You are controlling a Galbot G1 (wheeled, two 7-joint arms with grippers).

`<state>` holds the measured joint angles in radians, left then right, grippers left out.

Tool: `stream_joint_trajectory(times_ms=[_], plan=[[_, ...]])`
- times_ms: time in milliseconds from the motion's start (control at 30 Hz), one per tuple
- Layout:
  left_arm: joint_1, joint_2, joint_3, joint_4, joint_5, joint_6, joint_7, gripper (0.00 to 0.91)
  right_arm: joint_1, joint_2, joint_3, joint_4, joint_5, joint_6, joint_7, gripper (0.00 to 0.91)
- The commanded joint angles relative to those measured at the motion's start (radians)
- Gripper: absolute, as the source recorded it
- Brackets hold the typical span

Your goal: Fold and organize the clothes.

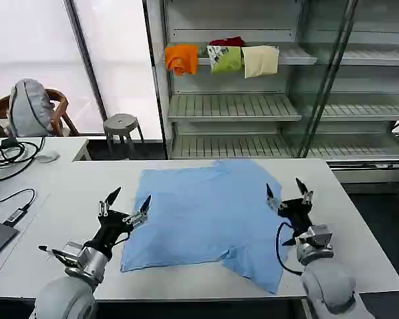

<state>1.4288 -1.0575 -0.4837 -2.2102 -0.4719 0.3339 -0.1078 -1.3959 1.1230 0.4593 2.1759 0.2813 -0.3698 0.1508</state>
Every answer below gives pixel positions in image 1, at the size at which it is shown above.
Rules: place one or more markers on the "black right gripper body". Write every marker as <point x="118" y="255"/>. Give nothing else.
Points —
<point x="297" y="212"/>

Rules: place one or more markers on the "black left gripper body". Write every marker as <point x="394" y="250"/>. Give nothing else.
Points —
<point x="108" y="231"/>

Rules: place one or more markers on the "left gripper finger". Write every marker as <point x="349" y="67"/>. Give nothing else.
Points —
<point x="145" y="206"/>
<point x="113" y="196"/>

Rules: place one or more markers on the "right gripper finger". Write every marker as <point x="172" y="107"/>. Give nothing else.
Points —
<point x="302" y="186"/>
<point x="270" y="192"/>

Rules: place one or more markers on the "light blue shirt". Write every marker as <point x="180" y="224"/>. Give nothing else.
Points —
<point x="199" y="219"/>

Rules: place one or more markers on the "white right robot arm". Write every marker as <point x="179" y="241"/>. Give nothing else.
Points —
<point x="329" y="285"/>

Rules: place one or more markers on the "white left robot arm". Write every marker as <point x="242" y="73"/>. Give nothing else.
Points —
<point x="66" y="292"/>

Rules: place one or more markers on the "grey round stool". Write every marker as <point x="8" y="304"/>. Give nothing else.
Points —
<point x="121" y="122"/>

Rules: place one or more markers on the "pale grey computer mouse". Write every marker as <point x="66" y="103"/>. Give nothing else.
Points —
<point x="48" y="157"/>

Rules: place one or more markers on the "grey metal shelf with clothes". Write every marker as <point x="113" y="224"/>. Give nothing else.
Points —
<point x="232" y="106"/>

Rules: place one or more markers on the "glass-fronted grey cabinet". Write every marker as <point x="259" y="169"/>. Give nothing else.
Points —
<point x="362" y="99"/>

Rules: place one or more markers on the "brown wooden chair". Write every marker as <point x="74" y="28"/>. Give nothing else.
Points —
<point x="61" y="103"/>

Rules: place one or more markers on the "grey backpack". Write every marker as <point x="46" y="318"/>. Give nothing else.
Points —
<point x="28" y="109"/>

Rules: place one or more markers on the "dark slanted window post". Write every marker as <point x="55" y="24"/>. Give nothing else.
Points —
<point x="86" y="60"/>

